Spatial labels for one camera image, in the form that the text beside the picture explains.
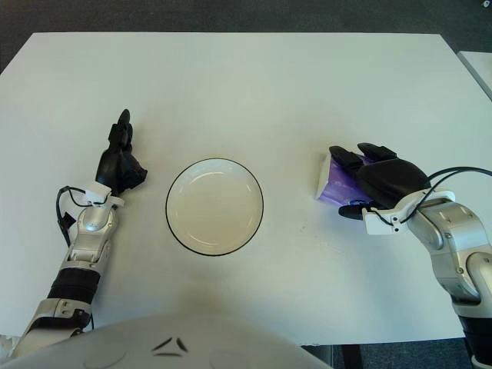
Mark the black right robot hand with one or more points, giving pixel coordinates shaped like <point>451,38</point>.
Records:
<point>392,178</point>

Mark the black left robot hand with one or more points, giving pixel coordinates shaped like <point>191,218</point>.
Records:
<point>113,165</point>

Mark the purple tissue paper pack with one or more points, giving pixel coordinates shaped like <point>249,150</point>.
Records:
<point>334,180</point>

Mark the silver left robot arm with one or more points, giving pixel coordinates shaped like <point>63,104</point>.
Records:
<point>84,246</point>

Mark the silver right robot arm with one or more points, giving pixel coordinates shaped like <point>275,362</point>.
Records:
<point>453,238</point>

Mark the white plate with black rim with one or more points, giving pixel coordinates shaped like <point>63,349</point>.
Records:
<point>214,207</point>

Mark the white side table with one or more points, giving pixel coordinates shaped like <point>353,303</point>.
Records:
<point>478,69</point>

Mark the black table leg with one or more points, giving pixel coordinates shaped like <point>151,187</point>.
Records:
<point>351,357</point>

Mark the grey robot torso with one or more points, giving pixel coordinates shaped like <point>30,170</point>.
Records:
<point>165,344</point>

